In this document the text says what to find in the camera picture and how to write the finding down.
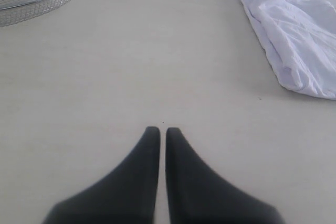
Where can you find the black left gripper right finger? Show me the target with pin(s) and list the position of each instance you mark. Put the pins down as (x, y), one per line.
(197, 194)

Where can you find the white cotton t-shirt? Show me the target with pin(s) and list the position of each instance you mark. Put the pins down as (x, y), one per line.
(298, 37)

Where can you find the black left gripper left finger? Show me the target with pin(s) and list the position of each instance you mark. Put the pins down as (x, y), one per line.
(125, 195)

